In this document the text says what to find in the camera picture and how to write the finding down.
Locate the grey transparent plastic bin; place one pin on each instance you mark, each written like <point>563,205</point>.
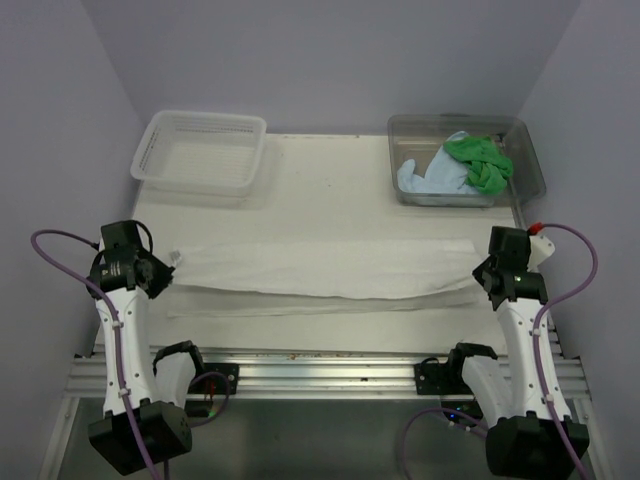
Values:
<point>421,136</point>

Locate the light blue towel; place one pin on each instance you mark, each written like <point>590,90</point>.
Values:
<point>443,176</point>

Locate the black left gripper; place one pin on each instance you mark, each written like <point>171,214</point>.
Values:
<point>163,277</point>

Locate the aluminium mounting rail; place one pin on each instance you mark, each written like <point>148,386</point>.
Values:
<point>309,375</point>

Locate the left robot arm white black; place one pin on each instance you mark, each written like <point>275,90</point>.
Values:
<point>144,419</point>

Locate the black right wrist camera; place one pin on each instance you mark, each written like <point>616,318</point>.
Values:
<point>509,248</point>

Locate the white plastic basket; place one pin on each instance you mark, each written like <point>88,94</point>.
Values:
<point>200,153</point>

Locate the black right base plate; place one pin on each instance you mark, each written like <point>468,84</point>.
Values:
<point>432,377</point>

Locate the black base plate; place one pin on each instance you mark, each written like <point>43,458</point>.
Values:
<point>432,377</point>
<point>216,379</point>

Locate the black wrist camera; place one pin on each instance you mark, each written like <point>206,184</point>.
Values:
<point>509,248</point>
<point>127,246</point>

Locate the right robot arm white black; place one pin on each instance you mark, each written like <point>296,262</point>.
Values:
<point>530,433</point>

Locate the green towel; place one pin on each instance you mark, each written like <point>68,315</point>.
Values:
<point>488,168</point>

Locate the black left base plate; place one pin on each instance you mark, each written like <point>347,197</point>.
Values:
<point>216,379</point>

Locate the white towel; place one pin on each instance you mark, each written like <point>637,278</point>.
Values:
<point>308,278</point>

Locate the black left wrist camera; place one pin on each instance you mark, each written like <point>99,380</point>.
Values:
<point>127,246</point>

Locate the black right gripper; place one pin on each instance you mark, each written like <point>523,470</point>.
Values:
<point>480,270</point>

